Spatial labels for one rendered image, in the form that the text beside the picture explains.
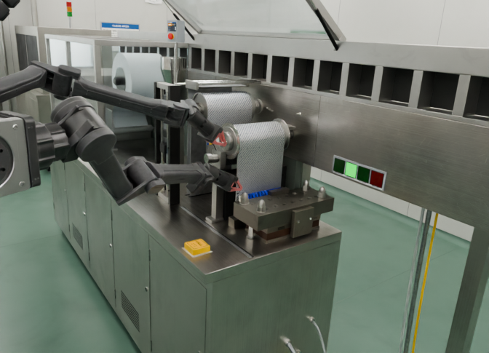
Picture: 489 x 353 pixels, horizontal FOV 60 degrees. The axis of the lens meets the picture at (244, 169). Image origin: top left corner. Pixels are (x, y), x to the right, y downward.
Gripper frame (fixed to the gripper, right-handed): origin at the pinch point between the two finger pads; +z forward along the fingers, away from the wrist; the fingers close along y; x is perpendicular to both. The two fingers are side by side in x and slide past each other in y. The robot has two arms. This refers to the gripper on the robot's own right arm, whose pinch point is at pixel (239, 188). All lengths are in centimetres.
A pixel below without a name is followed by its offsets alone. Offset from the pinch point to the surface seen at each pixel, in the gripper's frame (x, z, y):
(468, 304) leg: 1, 54, 75
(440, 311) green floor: -12, 187, 17
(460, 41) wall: 191, 193, -63
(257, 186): 3.9, 8.2, 0.3
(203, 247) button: -24.7, -13.5, 13.0
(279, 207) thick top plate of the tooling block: 0.3, 7.7, 17.4
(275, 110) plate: 38.9, 12.9, -17.9
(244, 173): 5.9, -1.7, 0.3
